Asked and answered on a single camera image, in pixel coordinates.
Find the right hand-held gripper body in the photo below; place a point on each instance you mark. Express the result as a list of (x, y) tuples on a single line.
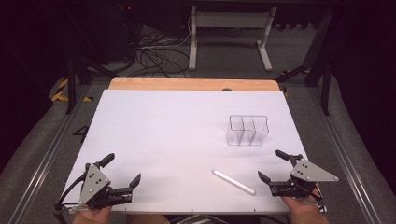
[(306, 174)]

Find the clear acrylic divided organizer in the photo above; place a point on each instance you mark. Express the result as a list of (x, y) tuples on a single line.
[(247, 130)]

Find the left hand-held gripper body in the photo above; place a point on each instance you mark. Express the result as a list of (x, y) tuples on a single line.
[(92, 183)]

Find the person's left hand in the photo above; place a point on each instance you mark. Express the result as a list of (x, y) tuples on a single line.
[(93, 215)]

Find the black metal stand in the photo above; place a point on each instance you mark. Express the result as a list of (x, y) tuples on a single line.
[(72, 84), (322, 62)]

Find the white pen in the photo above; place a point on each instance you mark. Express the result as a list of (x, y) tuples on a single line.
[(233, 182)]

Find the white metal desk frame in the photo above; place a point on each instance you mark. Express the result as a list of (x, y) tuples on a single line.
[(230, 20)]

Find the person's right hand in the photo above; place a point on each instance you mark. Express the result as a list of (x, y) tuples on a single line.
[(300, 207)]

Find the yellow black hazard tape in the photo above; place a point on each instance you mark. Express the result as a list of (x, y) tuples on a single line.
[(60, 93)]

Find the aluminium floor rail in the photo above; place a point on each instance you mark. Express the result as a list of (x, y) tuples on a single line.
[(342, 155), (46, 158)]

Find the white table cover sheet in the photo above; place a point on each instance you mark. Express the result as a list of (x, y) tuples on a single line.
[(174, 140)]

